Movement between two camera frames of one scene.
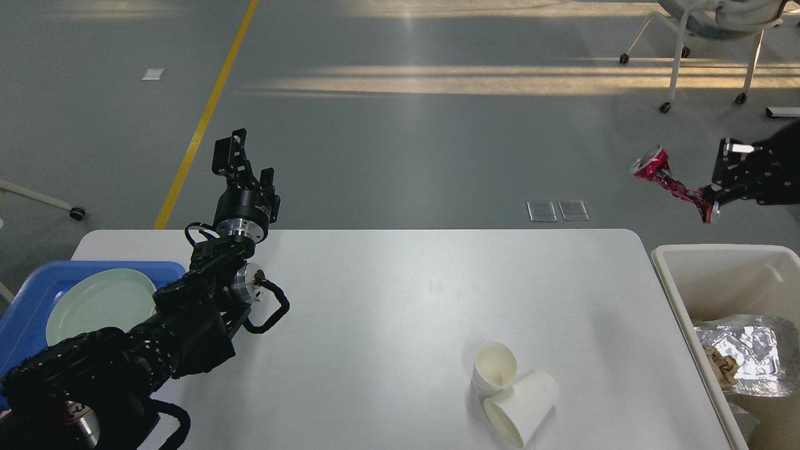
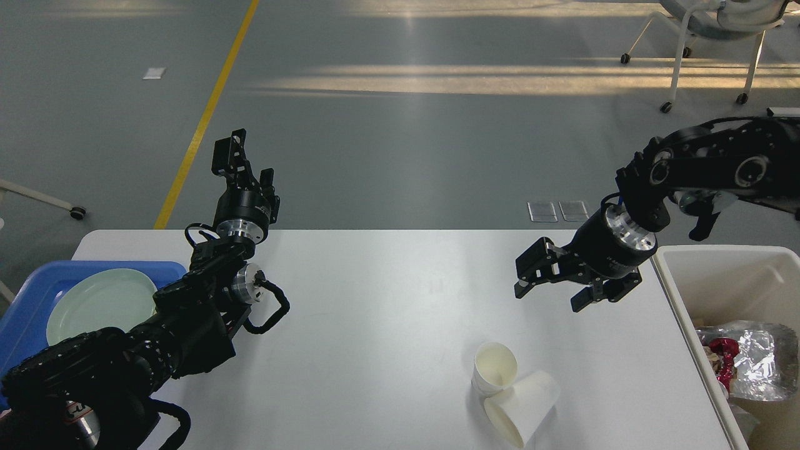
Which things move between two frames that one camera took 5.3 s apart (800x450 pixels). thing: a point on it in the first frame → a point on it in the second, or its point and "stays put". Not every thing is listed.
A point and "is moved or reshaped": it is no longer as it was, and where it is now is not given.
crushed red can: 654,165 is moved or reshaped
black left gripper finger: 266,182 stays put
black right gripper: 774,169 → 605,243
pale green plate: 110,298 stays put
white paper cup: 494,367 stays put
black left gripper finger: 230,160 stays put
